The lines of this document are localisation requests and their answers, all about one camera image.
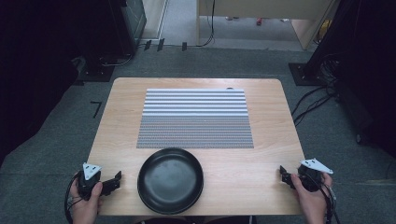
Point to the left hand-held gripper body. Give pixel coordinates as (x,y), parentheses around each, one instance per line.
(88,181)

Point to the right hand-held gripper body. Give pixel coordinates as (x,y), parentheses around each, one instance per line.
(311,177)

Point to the person's left hand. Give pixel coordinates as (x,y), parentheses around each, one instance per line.
(85,207)

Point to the person's right hand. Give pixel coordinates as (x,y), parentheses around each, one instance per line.
(311,203)

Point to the black round plate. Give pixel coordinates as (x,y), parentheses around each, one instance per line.
(170,180)

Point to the grey striped placemat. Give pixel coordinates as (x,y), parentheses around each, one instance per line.
(195,121)

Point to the black stand base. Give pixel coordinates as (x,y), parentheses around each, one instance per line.
(96,71)
(303,74)

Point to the black tape strip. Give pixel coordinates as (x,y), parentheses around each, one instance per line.
(147,45)
(184,46)
(160,44)

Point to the yellow object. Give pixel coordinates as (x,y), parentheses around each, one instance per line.
(325,29)

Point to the small red object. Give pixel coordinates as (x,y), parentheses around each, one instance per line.
(259,21)

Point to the black equipment cabinet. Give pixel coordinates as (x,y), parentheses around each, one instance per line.
(129,25)

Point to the light wooden desk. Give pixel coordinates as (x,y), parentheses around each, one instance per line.
(264,12)

